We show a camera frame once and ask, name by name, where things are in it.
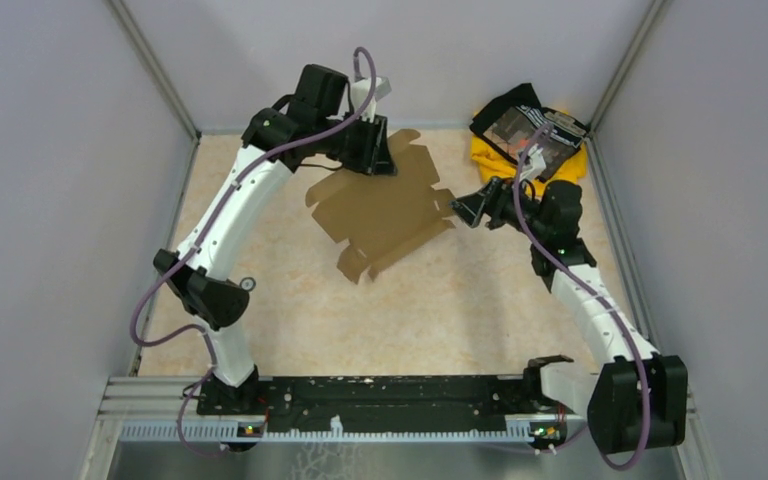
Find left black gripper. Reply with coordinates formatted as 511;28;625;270
317;109;399;176

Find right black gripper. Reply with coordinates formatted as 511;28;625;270
448;173;550;242

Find brown cardboard box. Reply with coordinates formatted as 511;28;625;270
305;129;455;284

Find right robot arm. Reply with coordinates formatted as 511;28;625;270
449;177;689;458

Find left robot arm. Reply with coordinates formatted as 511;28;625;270
154;64;397;414

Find yellow folded cloth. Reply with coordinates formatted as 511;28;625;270
470;133;587;196

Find black printed folded shirt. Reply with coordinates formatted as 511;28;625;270
469;82;590;181

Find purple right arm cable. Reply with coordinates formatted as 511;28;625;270
511;123;654;472

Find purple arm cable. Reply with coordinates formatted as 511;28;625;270
511;123;654;472
129;46;379;460

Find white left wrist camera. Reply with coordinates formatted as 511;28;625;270
349;76;392;123

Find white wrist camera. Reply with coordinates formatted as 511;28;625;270
519;146;546;181
349;76;392;123

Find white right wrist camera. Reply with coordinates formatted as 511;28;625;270
519;146;546;181

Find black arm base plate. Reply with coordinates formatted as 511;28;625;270
196;375;572;434

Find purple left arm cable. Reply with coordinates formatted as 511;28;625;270
129;46;379;460

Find aluminium front rail frame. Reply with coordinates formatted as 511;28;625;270
95;374;698;444

